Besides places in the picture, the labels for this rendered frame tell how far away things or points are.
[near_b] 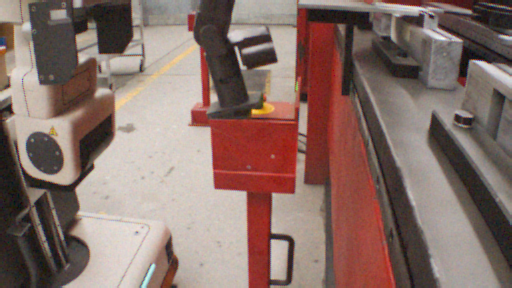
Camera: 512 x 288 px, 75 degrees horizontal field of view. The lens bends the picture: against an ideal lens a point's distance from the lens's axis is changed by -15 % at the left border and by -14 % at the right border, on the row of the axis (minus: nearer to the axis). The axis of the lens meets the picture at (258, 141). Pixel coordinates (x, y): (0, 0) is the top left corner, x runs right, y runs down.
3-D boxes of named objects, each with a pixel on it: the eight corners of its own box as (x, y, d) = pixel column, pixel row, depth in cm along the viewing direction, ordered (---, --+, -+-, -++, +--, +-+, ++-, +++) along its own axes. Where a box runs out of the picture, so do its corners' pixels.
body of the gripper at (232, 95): (261, 111, 70) (250, 72, 67) (208, 122, 72) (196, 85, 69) (264, 99, 76) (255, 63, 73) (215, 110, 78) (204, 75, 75)
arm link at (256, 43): (198, 10, 68) (196, 29, 61) (259, -7, 67) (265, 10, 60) (217, 64, 75) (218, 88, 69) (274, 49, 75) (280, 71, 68)
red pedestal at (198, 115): (195, 116, 297) (189, 6, 262) (226, 117, 294) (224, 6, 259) (187, 125, 279) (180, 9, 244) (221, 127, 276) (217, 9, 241)
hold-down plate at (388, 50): (371, 47, 100) (372, 37, 99) (390, 49, 99) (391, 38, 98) (392, 77, 73) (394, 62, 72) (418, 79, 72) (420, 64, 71)
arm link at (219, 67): (203, 46, 71) (200, 51, 66) (239, 36, 71) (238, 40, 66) (214, 79, 74) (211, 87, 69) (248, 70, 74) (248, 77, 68)
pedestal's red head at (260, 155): (231, 146, 94) (229, 74, 87) (297, 150, 93) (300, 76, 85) (213, 190, 76) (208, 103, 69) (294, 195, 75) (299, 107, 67)
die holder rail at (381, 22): (361, 19, 161) (362, -3, 157) (374, 20, 161) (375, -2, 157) (379, 37, 117) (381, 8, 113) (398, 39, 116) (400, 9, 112)
